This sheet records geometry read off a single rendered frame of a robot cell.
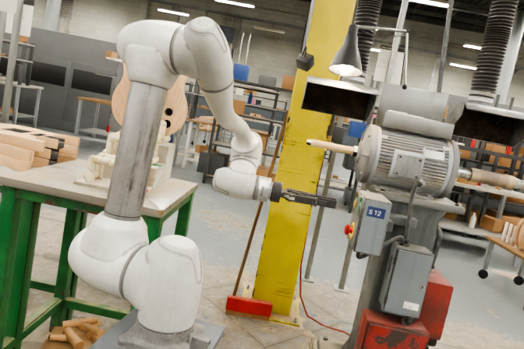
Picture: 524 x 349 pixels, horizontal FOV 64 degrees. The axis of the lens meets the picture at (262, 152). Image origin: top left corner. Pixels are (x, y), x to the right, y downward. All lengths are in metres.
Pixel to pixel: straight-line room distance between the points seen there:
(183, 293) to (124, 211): 0.27
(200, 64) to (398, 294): 1.19
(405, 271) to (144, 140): 1.12
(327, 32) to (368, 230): 1.52
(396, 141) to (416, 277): 0.54
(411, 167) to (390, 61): 1.84
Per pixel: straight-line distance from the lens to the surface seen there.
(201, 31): 1.08
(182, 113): 1.99
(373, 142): 1.73
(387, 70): 3.50
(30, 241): 2.00
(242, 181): 1.47
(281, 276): 2.89
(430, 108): 1.98
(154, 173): 1.82
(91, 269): 1.23
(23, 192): 1.78
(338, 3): 2.78
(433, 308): 1.98
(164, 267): 1.11
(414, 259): 1.77
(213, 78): 1.12
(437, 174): 1.80
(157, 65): 1.15
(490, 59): 2.03
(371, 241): 1.56
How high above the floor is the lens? 1.36
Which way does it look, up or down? 6 degrees down
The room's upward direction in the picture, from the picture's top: 11 degrees clockwise
